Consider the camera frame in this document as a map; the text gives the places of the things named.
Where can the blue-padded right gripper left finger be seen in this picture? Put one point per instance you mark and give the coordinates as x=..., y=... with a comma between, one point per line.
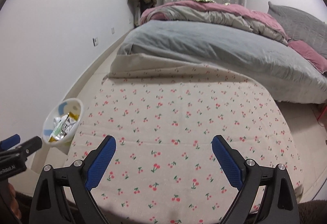
x=97, y=161

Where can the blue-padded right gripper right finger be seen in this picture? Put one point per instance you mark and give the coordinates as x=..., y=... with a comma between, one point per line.
x=230, y=160

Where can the white trash bin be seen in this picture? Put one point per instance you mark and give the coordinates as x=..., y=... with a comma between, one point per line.
x=62, y=122

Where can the cherry-print beige rug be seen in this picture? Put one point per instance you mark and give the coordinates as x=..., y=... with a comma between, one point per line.
x=163, y=121

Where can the grey-green bed blanket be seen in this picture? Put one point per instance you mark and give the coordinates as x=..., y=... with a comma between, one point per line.
x=281, y=70

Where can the pink pillow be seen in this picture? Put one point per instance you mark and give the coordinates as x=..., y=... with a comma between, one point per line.
x=309, y=54

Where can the pink and grey quilt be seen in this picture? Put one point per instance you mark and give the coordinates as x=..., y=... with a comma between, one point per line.
x=231, y=15

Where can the grey pillow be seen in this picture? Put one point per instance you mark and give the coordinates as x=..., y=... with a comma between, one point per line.
x=301, y=26

